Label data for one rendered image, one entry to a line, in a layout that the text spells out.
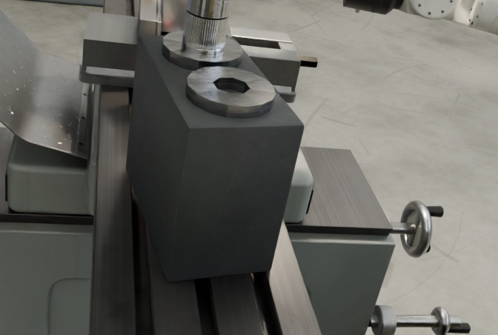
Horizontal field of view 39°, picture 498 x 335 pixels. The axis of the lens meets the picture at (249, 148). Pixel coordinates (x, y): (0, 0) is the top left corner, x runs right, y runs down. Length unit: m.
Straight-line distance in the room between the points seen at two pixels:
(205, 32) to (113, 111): 0.33
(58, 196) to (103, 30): 0.27
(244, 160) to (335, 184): 0.69
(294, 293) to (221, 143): 0.20
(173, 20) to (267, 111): 0.47
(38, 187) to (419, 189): 2.00
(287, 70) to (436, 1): 0.26
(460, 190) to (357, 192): 1.66
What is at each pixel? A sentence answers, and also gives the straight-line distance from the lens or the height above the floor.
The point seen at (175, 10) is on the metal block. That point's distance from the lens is 1.13.
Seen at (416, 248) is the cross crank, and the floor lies 0.60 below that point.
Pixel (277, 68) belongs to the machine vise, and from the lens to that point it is 1.15.
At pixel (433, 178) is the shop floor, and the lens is 3.01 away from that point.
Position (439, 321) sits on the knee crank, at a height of 0.51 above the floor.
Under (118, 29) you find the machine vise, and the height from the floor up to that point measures 0.99.
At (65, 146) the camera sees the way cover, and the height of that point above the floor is 0.85.
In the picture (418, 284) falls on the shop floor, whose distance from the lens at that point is 2.40.
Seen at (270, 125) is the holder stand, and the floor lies 1.10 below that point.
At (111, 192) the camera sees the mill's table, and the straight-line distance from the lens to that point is 0.88.
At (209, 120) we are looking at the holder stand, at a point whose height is 1.11.
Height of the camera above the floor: 1.41
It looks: 30 degrees down
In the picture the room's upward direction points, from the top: 11 degrees clockwise
